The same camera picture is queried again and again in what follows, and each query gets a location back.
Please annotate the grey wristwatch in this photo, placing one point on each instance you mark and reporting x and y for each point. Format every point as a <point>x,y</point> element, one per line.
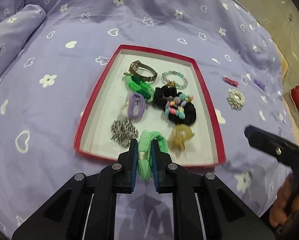
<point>142,71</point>

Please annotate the purple floral bed quilt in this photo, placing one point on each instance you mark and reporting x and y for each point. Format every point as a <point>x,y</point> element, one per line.
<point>53,52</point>

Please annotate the black scrunchie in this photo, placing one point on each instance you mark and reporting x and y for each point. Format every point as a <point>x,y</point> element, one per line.
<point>177,106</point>

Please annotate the purple frilly scrunchie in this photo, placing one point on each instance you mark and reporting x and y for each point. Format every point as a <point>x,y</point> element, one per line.
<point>260,84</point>

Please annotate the amber translucent hair claw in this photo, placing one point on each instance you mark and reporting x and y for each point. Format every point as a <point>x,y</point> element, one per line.
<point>179,136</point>

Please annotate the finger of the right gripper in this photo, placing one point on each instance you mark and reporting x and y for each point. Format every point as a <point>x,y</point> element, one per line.
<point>263,141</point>

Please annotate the pink hair clip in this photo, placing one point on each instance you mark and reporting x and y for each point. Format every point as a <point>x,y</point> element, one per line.
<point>231,82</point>

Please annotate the red slipper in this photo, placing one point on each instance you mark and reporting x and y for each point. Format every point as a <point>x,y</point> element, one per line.
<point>294,93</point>

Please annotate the right hand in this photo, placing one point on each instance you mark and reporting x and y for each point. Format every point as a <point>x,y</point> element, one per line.
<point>277,214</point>

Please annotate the red shallow box lid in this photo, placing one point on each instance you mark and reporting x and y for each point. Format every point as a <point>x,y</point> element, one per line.
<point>107,103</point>

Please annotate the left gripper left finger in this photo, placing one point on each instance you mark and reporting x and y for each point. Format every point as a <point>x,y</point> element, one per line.
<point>127,174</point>

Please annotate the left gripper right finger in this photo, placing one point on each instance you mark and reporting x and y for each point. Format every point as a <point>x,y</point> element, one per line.
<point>160,161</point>

